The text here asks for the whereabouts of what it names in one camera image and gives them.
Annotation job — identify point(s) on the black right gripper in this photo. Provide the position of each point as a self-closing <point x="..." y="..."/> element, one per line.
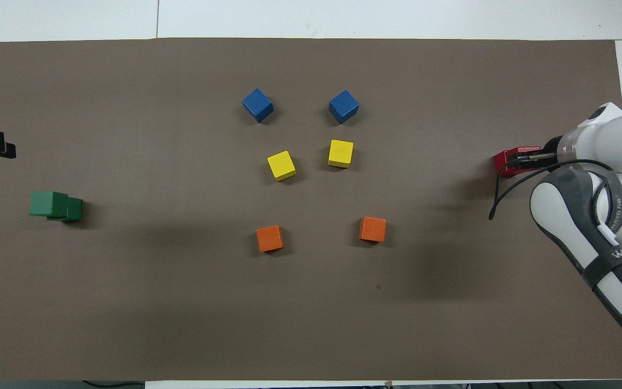
<point x="553" y="150"/>

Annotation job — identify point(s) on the green wooden cube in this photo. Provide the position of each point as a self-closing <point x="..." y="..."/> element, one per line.
<point x="75" y="210"/>
<point x="44" y="203"/>

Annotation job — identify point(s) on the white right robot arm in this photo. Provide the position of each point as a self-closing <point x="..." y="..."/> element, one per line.
<point x="613" y="140"/>

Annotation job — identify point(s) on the orange wooden cube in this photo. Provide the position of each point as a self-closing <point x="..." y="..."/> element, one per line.
<point x="372" y="229"/>
<point x="270" y="238"/>

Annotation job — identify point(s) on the yellow wooden cube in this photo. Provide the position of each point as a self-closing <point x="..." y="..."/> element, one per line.
<point x="281" y="165"/>
<point x="340" y="153"/>

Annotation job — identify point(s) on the blue wooden cube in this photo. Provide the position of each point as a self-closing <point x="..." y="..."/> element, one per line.
<point x="257" y="105"/>
<point x="343" y="106"/>

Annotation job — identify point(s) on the brown table mat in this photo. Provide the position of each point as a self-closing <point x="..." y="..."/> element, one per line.
<point x="311" y="313"/>

